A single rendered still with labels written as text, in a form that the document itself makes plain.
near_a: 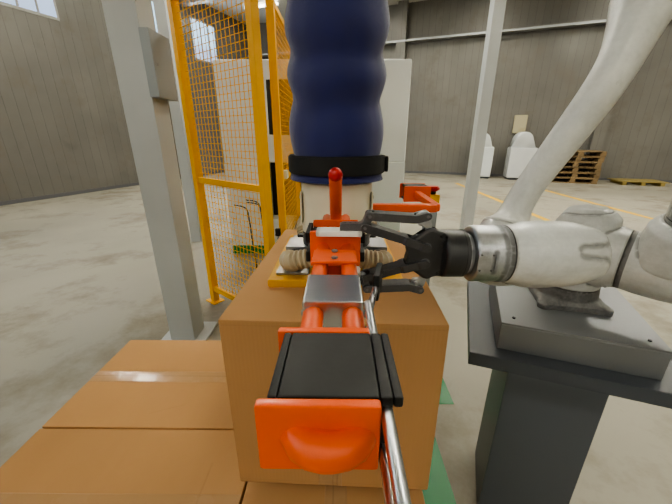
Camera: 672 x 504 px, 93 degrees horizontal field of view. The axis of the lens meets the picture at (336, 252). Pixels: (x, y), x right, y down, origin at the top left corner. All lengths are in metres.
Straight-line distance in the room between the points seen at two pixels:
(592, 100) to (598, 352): 0.59
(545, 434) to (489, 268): 0.85
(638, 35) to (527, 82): 11.82
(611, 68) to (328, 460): 0.69
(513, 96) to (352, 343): 12.32
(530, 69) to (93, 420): 12.51
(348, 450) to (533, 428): 1.10
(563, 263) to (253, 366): 0.53
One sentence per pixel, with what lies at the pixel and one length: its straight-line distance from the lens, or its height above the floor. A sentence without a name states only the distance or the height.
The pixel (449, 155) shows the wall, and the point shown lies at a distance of 12.40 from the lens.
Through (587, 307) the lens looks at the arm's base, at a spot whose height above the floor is 0.85.
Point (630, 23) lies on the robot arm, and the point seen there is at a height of 1.45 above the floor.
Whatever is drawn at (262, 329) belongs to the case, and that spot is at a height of 0.97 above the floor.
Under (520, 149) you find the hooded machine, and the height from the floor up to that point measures 0.91.
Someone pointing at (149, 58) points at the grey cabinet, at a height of 1.64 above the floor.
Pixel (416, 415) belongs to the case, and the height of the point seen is 0.79.
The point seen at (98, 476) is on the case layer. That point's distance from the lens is 1.06.
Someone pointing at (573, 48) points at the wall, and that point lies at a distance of 12.86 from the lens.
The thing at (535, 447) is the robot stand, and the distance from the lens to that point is 1.33.
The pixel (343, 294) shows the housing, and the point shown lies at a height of 1.13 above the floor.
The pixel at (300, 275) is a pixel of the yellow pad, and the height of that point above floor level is 1.00.
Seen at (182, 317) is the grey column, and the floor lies 0.19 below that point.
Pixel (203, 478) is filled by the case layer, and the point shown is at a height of 0.54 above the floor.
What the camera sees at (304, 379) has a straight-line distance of 0.22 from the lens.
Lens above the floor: 1.29
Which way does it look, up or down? 20 degrees down
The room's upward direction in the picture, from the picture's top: straight up
